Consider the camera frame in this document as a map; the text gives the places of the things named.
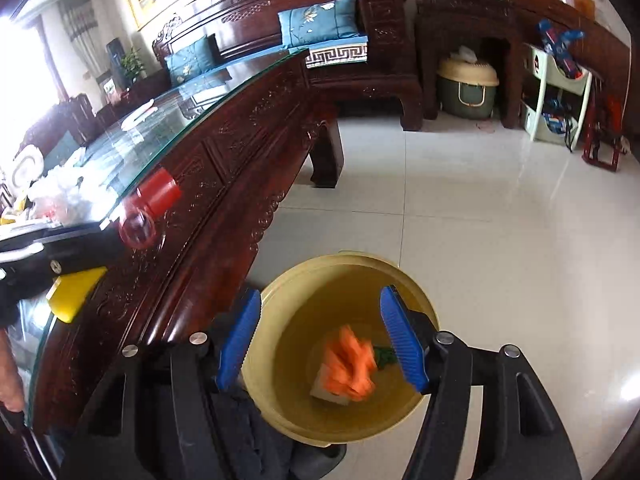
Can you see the flat white packet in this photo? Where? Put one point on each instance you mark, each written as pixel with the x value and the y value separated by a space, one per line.
pixel 137 114

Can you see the green scrap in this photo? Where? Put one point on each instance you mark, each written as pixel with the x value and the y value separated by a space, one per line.
pixel 385 357

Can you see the dark carved wooden sofa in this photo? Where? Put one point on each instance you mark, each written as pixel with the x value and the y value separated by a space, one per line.
pixel 350 87

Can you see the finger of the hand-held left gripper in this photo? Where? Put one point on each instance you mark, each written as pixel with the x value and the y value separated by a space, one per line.
pixel 85 252

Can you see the person's left forearm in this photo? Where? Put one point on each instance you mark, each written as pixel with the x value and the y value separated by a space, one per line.
pixel 9 375

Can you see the dark wooden cabinet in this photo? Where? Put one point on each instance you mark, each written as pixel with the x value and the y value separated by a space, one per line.
pixel 600 45

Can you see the glass-topped wooden coffee table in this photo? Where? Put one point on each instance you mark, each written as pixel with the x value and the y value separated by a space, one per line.
pixel 225 160

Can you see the dark cloth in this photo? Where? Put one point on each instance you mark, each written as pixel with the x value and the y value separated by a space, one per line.
pixel 270 450

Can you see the yellow plastic bin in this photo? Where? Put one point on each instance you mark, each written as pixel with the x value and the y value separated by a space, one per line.
pixel 300 305

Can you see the small red stool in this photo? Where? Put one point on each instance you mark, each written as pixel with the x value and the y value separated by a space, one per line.
pixel 602 157

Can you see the tan box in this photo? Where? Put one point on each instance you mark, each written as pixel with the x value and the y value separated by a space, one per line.
pixel 584 4

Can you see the green potted plant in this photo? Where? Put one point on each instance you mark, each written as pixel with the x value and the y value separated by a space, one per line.
pixel 131 65

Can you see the orange snack wrapper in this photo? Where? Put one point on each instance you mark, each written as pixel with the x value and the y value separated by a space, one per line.
pixel 345 365

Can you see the window curtain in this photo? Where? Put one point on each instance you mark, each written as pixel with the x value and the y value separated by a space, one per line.
pixel 75 40

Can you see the dark wooden side table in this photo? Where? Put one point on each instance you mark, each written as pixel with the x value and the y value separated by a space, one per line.
pixel 465 15

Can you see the beige and green pet carrier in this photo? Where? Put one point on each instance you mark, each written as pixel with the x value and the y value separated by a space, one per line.
pixel 465 95

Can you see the blue toy gun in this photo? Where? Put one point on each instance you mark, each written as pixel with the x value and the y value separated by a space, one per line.
pixel 557 45

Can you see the dark wooden armchair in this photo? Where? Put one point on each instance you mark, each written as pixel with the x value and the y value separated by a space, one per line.
pixel 82 110

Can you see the standing photo card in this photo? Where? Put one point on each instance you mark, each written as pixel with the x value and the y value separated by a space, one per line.
pixel 107 89

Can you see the red plastic cup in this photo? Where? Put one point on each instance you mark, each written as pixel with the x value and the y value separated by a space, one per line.
pixel 160 192

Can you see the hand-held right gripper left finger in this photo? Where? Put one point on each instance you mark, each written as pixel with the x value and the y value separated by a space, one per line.
pixel 239 342

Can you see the white printed plastic bag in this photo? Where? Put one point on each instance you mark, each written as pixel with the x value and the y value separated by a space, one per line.
pixel 65 192

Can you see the blue floral cushion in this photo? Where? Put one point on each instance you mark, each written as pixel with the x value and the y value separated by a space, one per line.
pixel 315 22
pixel 187 62

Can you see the white shelf rack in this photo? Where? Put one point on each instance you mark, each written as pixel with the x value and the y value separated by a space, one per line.
pixel 537 127

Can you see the blue sofa seat pad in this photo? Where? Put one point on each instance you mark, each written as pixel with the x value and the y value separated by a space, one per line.
pixel 335 55

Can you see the dark wooden corner table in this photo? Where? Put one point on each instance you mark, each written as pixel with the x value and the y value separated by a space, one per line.
pixel 150 85

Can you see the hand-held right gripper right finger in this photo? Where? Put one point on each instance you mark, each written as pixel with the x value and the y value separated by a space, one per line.
pixel 402 342

